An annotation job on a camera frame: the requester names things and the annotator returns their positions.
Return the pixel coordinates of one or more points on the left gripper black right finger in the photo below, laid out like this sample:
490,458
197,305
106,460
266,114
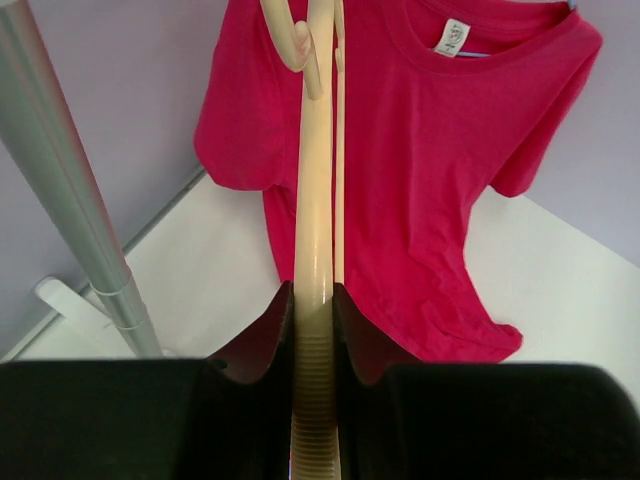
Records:
400,418

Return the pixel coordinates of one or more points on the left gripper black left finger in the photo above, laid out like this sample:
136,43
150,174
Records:
225,416

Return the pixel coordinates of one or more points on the red t shirt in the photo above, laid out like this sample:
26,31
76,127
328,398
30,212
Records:
426,133

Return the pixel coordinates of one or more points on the beige plastic hanger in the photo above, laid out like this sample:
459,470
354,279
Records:
306,47

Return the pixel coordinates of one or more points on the grey clothes rack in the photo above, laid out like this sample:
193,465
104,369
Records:
39,133

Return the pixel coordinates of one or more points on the blue wire hanger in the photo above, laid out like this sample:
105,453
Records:
489,46

